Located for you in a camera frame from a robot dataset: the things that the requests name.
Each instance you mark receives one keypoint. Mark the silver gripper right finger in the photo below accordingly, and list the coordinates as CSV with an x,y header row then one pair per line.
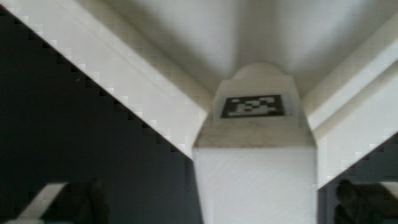
x,y
366,203

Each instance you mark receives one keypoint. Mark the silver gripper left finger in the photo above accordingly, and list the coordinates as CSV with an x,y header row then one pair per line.
x,y
69,203

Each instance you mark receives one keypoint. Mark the white square tabletop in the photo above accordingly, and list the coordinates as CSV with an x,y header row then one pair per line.
x,y
158,47

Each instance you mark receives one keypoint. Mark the white U-shaped fence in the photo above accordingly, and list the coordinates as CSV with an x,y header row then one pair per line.
x,y
359,127

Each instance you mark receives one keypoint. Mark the white leg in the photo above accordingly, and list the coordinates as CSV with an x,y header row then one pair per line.
x,y
254,152

